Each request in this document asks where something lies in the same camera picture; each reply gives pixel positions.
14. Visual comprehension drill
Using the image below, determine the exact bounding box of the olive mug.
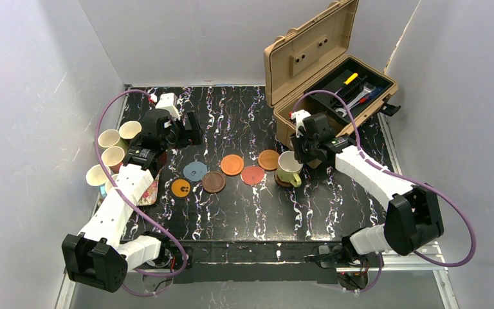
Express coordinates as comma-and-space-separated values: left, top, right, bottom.
118, 121, 142, 141

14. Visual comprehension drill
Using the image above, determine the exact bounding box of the blue grey coaster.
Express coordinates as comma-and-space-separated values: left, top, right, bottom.
183, 161, 208, 182

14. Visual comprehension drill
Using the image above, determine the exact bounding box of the yellow mug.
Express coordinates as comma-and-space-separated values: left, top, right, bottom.
276, 151, 303, 187

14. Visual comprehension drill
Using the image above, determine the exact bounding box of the orange wooden coaster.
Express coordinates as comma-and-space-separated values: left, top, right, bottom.
221, 154, 244, 176

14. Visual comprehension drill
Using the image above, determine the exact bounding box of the dark brown coaster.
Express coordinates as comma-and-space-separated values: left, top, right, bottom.
201, 171, 226, 193

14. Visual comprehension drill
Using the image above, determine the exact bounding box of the light wooden coaster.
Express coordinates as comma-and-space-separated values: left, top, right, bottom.
257, 149, 279, 171

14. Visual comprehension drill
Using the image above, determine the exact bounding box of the orange smiley coaster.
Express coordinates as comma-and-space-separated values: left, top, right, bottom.
170, 178, 191, 198

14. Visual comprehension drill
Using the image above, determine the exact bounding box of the dark walnut coaster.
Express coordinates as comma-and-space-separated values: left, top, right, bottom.
274, 171, 293, 187

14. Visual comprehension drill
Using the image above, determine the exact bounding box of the red coaster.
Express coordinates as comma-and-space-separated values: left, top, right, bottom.
241, 165, 265, 185

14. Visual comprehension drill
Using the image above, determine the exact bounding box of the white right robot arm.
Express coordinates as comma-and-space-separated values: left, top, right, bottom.
289, 109, 444, 258

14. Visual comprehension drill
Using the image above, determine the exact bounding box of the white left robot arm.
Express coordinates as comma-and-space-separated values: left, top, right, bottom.
61, 108, 203, 292

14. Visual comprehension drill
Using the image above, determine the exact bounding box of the green mug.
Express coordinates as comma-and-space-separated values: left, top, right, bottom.
96, 129, 127, 151

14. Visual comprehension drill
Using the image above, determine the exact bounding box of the pink mug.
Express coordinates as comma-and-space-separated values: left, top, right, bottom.
101, 146, 125, 174

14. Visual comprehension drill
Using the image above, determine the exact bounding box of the red blue screwdriver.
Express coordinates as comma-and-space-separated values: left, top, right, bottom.
356, 87, 383, 104

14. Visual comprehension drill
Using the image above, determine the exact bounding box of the black toolbox tray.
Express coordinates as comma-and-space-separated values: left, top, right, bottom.
307, 57, 398, 127

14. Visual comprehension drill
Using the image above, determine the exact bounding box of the floral tray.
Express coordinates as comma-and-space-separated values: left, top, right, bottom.
138, 171, 161, 207

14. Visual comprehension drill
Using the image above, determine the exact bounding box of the silver wrench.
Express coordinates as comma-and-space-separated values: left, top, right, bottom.
336, 86, 376, 117

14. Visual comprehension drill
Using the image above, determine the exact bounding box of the tan plastic toolbox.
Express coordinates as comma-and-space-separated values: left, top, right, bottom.
264, 1, 398, 149

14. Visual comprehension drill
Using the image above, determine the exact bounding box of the blue mug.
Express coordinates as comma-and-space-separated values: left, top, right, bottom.
86, 164, 113, 198

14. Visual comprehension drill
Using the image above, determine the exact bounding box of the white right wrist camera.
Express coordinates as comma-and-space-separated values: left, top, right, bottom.
289, 109, 311, 138

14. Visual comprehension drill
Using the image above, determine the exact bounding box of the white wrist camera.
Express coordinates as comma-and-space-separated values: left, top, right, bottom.
156, 93, 181, 120
289, 109, 311, 138

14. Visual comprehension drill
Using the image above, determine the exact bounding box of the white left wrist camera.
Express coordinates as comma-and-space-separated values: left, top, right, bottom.
156, 93, 181, 120

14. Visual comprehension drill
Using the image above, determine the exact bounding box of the yellow handled screwdriver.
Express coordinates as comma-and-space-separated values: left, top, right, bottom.
338, 73, 358, 92

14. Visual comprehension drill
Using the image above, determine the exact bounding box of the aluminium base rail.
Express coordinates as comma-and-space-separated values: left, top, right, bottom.
55, 241, 461, 309

